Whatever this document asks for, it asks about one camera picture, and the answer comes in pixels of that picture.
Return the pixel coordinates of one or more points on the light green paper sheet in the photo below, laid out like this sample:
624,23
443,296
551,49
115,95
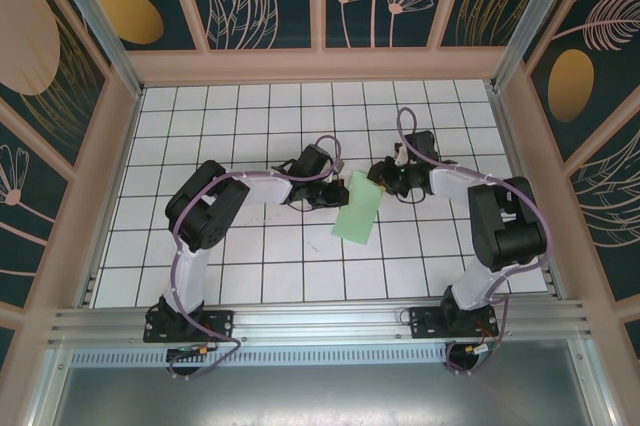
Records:
357,211

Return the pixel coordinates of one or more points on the shiny metal robot part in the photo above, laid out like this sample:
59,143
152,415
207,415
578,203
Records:
401,156

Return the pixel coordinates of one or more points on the brushed metal sheet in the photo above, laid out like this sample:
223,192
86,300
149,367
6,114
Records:
320,396

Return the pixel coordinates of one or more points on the long aluminium side rail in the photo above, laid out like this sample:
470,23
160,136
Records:
520,171

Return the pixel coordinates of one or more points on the aluminium frame post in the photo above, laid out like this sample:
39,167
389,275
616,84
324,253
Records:
100,31
540,21

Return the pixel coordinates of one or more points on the short aluminium side rail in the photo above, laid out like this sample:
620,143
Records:
89,291

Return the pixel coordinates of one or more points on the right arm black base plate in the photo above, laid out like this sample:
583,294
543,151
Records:
425,321

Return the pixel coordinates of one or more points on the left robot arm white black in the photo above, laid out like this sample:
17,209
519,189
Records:
190,276

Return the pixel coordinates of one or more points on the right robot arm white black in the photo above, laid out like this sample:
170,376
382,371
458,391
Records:
475,281

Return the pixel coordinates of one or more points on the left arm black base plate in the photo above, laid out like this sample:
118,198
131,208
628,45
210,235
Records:
220,321

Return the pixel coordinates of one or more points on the aluminium mounting rail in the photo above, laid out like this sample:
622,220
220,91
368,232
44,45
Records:
320,321

